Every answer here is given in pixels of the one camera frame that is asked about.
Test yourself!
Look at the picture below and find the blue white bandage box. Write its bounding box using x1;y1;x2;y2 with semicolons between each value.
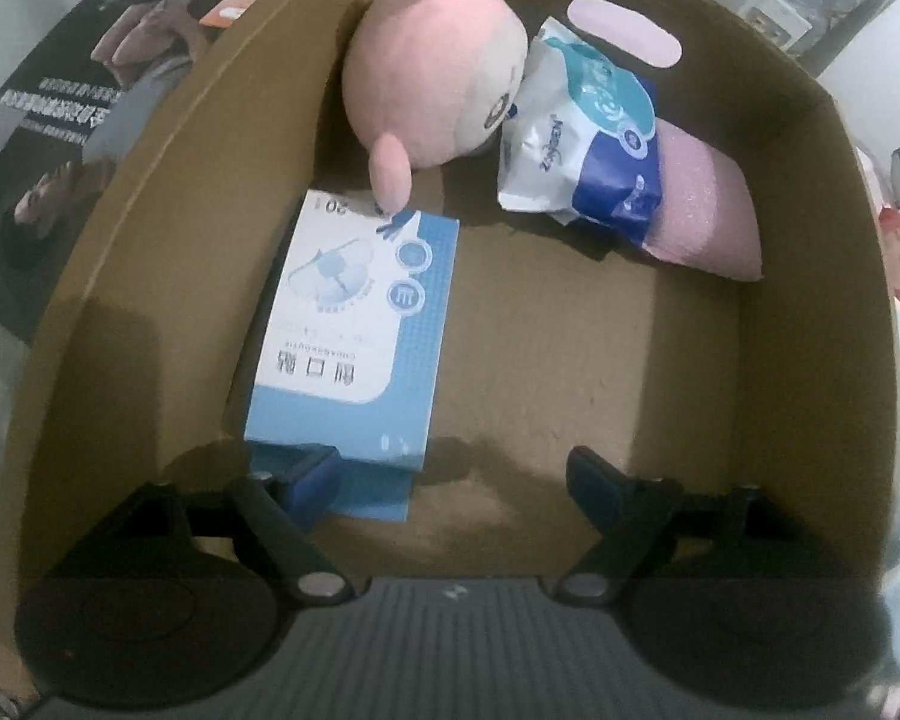
244;190;462;523

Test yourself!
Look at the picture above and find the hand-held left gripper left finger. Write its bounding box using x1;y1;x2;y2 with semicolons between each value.
131;446;347;605

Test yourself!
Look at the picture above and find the pink plush toy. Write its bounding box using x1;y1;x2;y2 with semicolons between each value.
341;0;532;212

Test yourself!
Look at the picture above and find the brown cardboard box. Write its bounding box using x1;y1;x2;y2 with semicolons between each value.
0;0;900;698

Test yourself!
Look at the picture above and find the printed poster with figures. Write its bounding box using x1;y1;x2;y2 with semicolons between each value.
0;0;323;346

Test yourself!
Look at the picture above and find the white blue wet wipes pack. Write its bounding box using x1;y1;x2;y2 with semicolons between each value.
497;15;662;245

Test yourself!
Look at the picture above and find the white water dispenser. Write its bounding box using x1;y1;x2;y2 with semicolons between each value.
742;0;811;43

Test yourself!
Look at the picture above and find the pink sponge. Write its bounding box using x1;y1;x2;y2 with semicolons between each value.
641;116;766;283

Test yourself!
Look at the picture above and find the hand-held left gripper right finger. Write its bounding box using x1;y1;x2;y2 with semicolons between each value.
555;446;770;605

